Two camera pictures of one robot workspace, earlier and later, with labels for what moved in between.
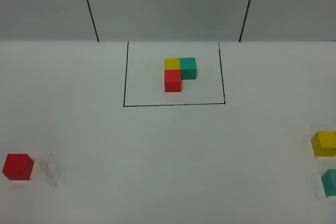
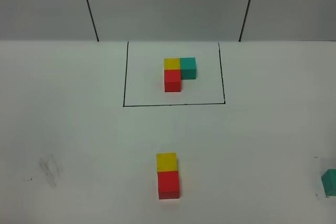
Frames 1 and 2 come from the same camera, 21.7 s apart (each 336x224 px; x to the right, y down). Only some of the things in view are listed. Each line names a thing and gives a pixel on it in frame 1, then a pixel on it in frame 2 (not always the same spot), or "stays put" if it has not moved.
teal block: x=328 y=180 stays put
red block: x=18 y=167 → x=168 y=185
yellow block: x=323 y=143 → x=166 y=162
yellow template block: x=172 y=63 stays put
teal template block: x=188 y=66 stays put
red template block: x=172 y=81 stays put
